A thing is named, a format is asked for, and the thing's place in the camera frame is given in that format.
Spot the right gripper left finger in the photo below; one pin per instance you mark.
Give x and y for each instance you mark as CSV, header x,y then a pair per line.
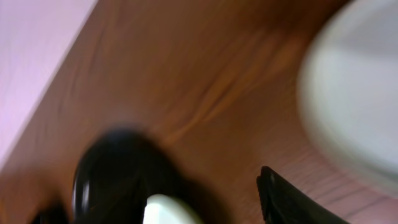
x,y
116,176

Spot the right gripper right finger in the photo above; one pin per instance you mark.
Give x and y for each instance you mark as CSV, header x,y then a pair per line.
x,y
282,203

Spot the light blue plate top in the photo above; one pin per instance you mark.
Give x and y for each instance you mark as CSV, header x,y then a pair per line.
x,y
347,92

